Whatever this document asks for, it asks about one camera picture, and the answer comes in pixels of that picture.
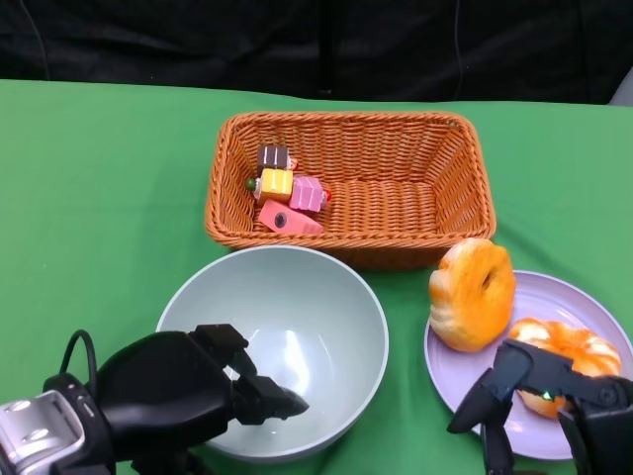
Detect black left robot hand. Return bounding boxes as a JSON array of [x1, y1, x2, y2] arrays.
[[96, 324, 311, 475]]

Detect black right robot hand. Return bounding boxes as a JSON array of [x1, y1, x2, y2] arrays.
[[447, 338, 633, 475]]

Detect ring-shaped orange bread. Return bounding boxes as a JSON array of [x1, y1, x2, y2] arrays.
[[507, 317, 622, 421]]

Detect pale green bowl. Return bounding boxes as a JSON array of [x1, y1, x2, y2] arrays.
[[155, 245, 391, 464]]

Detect striped shell-shaped bread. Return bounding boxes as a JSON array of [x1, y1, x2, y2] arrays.
[[428, 237, 517, 353]]

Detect salmon wedge toy cake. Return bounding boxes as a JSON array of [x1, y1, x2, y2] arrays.
[[257, 198, 325, 235]]

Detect yellow toy cake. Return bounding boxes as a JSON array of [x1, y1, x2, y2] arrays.
[[245, 167, 296, 207]]

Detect pink toy cake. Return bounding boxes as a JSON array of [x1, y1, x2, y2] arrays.
[[289, 173, 331, 214]]

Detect brown chocolate toy cake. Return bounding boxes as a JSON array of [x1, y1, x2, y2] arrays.
[[255, 144, 301, 175]]

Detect lavender plate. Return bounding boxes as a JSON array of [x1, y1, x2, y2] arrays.
[[423, 270, 633, 461]]

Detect orange wicker basket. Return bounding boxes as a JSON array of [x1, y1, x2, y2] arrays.
[[205, 111, 497, 271]]

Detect green tablecloth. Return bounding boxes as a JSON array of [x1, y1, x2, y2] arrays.
[[0, 78, 633, 475]]

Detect grey white object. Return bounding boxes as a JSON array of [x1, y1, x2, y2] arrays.
[[608, 66, 633, 107]]

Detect black backdrop curtain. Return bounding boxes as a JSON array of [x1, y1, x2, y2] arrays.
[[0, 0, 633, 106]]

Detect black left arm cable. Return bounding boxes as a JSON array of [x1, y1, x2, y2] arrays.
[[58, 329, 99, 392]]

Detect thin grey cable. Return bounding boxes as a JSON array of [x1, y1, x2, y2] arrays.
[[452, 0, 466, 100], [19, 0, 51, 81]]

